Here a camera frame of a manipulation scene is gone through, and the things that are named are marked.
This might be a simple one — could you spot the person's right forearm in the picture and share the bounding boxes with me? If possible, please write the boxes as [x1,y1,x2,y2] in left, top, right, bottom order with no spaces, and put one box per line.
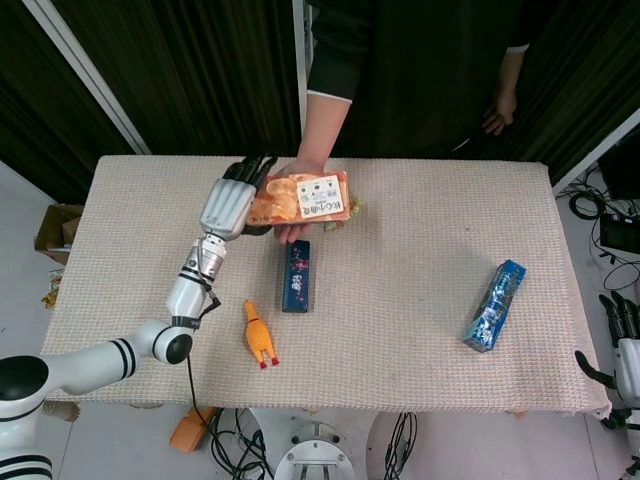
[294,92,354,169]

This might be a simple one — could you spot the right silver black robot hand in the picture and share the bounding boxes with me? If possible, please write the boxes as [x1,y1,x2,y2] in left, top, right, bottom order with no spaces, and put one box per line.
[573,289,640,431]

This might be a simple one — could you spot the person's right hand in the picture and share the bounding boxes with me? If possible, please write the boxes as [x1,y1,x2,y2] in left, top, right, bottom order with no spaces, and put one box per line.
[272,158,329,245]

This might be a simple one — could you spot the orange blue snack box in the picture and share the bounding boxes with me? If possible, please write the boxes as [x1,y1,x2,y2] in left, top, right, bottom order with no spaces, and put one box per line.
[248,169,351,229]

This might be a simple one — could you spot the black monitor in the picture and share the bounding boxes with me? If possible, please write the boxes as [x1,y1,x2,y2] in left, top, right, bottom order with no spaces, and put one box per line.
[597,137,640,201]

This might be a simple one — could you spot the dark pleated curtain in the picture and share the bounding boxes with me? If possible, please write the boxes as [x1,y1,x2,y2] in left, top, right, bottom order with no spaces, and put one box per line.
[509,0,640,186]
[0,0,301,206]

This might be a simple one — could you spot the black cable bundle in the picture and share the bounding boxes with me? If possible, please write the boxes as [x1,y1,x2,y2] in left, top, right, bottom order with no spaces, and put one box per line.
[380,412,420,480]
[567,162,640,301]
[199,408,275,480]

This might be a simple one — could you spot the blue snack packet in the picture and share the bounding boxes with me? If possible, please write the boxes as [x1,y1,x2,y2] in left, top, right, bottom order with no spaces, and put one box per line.
[462,259,528,354]

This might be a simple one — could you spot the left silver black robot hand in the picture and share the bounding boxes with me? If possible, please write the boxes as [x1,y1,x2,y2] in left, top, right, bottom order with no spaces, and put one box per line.
[198,154,279,242]

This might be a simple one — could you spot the green snack packet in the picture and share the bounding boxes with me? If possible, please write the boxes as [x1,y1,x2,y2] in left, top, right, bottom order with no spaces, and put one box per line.
[324,196,365,232]

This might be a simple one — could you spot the person's left hand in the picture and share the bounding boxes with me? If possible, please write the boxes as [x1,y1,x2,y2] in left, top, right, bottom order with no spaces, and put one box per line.
[482,87,519,136]

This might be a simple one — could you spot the dark blue rectangular box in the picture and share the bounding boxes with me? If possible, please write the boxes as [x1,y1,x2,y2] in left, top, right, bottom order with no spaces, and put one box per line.
[280,239,316,314]

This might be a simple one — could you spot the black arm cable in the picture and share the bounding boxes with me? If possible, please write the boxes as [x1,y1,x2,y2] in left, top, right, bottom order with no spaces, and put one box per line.
[185,239,224,431]

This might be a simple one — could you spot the black electronic device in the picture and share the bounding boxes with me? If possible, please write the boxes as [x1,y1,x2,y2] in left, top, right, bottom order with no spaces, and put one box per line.
[598,212,640,251]

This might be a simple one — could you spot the person's left forearm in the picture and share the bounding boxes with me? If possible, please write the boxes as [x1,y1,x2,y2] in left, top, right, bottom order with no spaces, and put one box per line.
[502,47,528,96]

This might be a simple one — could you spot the person's black clothed torso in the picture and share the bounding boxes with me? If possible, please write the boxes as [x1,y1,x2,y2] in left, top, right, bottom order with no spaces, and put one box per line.
[305,0,531,159]

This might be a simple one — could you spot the brown cardboard box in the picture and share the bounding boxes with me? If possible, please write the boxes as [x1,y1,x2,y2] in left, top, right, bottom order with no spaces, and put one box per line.
[33,203,85,265]

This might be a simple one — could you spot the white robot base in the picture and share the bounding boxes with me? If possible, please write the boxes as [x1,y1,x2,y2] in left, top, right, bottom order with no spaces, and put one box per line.
[244,408,401,480]

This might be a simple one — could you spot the white frame pole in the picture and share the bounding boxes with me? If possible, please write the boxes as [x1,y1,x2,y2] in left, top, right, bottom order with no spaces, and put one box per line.
[552,107,640,197]
[292,0,315,147]
[22,0,151,155]

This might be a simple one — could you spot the yellow snack wrappers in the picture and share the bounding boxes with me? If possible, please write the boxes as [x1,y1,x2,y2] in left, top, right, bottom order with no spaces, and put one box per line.
[40,272,65,310]

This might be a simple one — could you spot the beige waffle tablecloth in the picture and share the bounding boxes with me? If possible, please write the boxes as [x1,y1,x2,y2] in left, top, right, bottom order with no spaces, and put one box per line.
[39,154,614,419]

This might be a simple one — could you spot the yellow rubber chicken toy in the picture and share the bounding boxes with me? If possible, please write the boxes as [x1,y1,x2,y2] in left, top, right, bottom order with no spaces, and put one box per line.
[242,299,281,370]

